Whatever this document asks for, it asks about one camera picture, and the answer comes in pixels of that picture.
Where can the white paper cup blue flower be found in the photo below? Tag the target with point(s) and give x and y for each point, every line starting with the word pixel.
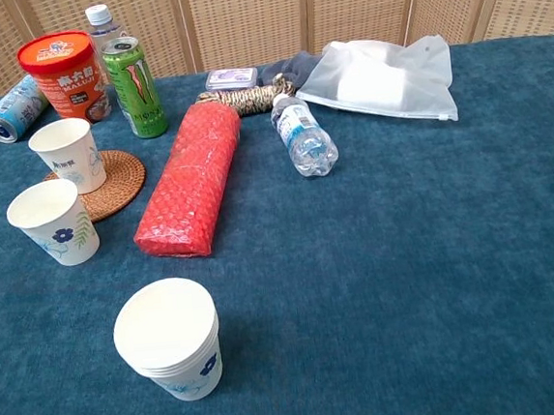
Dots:
pixel 58 231

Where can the brown woven round coaster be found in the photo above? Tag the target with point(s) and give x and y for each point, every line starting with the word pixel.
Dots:
pixel 121 179

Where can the woven bamboo folding screen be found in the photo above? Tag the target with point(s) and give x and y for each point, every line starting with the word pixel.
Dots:
pixel 251 20

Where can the light blue drink can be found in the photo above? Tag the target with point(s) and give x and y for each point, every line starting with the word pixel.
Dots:
pixel 14 114

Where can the small purple plastic box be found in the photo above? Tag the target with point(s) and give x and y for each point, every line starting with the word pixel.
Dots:
pixel 232 78

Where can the translucent zip plastic bag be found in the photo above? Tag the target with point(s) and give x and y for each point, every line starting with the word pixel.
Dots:
pixel 417 88

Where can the red bubble wrap roll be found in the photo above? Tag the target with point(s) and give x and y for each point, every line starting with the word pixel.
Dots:
pixel 192 181

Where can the green Monster energy can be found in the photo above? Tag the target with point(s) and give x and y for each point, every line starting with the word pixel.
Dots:
pixel 138 91

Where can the lying clear water bottle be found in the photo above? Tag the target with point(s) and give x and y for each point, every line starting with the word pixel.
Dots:
pixel 302 135

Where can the orange instant noodle tub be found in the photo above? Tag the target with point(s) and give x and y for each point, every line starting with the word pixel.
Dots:
pixel 67 77

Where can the upright clear water bottle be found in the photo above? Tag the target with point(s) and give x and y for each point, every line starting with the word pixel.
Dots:
pixel 98 26

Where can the blue carpet table mat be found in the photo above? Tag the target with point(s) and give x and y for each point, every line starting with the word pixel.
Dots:
pixel 385 280

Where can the stack of white paper cups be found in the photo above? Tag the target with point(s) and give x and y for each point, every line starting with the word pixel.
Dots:
pixel 167 333

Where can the white paper cup blue print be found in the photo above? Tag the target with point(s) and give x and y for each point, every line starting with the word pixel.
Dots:
pixel 71 157

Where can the grey cloth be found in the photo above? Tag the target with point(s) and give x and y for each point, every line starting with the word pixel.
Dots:
pixel 294 70

